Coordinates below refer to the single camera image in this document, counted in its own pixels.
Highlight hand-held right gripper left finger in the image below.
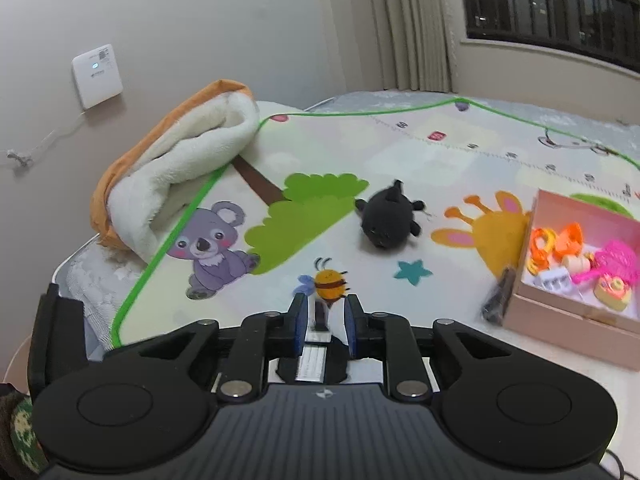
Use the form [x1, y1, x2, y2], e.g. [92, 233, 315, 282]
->
[132, 292, 308, 403]

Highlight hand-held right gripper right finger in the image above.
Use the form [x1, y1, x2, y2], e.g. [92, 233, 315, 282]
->
[344, 294, 512, 403]

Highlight black plush toy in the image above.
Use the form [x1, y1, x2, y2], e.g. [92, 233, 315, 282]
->
[354, 179, 427, 251]

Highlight orange yellow toy tongs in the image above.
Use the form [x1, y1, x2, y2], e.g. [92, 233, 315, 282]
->
[527, 226, 560, 277]

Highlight pink cardboard box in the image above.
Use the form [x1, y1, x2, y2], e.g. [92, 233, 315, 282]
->
[502, 189, 640, 372]

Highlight small cake toy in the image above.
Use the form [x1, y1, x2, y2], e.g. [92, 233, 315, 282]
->
[592, 274, 633, 312]

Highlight pink toy strainer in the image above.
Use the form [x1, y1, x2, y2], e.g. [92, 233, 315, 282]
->
[571, 240, 640, 286]

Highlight cartoon animal play mat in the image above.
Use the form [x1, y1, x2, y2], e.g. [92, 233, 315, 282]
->
[50, 87, 640, 361]

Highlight dark brown braided item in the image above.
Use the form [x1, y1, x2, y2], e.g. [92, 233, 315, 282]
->
[480, 266, 518, 326]

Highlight printed animal play mat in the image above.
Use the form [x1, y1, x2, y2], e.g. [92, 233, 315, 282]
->
[107, 97, 640, 480]

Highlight white orange plush blanket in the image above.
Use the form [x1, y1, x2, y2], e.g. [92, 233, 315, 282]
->
[90, 79, 261, 266]

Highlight beige curtain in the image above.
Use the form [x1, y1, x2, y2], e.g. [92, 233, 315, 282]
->
[362, 0, 458, 93]

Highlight barred window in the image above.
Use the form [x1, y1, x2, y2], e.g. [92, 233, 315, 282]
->
[457, 0, 640, 73]

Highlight thin white cable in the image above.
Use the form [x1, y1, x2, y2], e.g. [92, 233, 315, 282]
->
[5, 110, 88, 168]

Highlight white wall device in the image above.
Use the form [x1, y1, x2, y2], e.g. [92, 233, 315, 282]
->
[71, 43, 124, 110]

